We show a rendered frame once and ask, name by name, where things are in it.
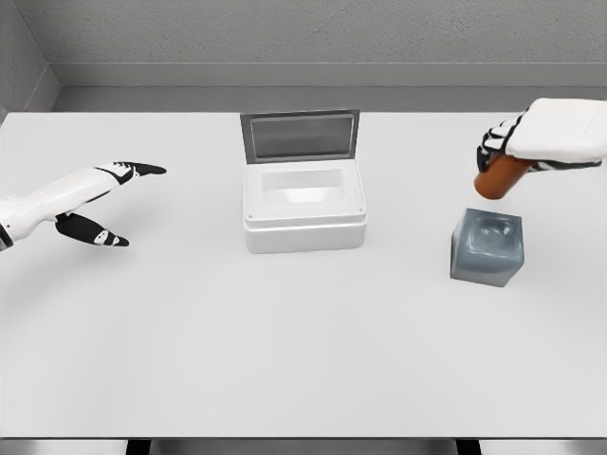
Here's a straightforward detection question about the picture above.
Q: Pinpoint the grey square container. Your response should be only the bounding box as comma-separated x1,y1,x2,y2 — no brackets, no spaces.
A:
449,207,524,288

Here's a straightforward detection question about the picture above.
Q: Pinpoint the brown cylindrical cup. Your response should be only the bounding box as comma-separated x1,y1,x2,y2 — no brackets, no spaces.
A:
472,153,535,201

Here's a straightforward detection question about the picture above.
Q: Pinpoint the white box body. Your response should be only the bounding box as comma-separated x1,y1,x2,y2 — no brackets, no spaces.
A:
242,157,368,255

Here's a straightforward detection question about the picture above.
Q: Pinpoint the grey hinged box lid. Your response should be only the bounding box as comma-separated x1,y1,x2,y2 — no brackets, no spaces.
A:
239,107,360,166

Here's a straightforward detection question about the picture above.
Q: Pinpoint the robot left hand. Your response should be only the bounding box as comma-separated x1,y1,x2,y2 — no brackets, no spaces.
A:
28,161,168,249

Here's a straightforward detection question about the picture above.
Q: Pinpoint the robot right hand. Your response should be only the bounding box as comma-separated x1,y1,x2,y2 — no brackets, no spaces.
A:
475,98,607,174

